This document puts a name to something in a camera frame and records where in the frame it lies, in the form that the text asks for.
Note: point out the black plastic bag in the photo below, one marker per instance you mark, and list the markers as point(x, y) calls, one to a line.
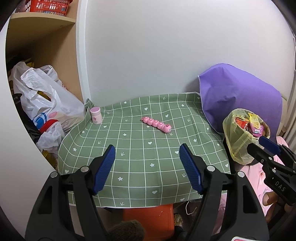
point(25, 120)

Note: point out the pink caterpillar toy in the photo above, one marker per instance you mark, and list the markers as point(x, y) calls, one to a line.
point(157, 124)

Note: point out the small white plastic bag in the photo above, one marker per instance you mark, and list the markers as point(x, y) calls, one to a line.
point(49, 136)

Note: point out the beige headboard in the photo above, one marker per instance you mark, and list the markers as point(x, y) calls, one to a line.
point(286, 111)

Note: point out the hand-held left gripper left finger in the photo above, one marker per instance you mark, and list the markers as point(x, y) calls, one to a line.
point(105, 170)

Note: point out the orange plastic stool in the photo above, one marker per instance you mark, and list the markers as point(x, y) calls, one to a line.
point(148, 222)

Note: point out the wooden shelf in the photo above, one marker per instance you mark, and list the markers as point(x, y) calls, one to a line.
point(46, 39)

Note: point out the green checked tablecloth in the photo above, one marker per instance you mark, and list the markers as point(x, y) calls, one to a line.
point(143, 157)

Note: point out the red snack packet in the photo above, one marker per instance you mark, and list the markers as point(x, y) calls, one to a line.
point(241, 122)

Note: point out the pink floral bed sheet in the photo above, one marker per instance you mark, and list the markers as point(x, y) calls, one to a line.
point(252, 180)

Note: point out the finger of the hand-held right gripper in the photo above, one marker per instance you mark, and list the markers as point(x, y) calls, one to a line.
point(269, 144)
point(256, 150)

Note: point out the person's left hand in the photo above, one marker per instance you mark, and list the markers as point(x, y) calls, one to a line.
point(127, 230)

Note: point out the yellow pink chips bag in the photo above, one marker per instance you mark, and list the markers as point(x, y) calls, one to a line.
point(257, 132)

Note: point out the large white plastic bag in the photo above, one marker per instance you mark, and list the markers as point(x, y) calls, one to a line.
point(53, 106)

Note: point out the yellow snack packet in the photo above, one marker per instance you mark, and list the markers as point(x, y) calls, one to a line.
point(254, 119)

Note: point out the pink bottle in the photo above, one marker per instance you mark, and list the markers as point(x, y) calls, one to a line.
point(96, 115)

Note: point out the person's right hand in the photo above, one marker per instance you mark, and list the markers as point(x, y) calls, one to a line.
point(270, 199)

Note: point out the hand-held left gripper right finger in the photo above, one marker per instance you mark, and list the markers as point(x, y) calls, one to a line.
point(190, 170)

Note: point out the red plastic basket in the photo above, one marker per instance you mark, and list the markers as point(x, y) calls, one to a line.
point(48, 7)

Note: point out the purple pillow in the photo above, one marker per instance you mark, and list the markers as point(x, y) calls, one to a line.
point(240, 92)

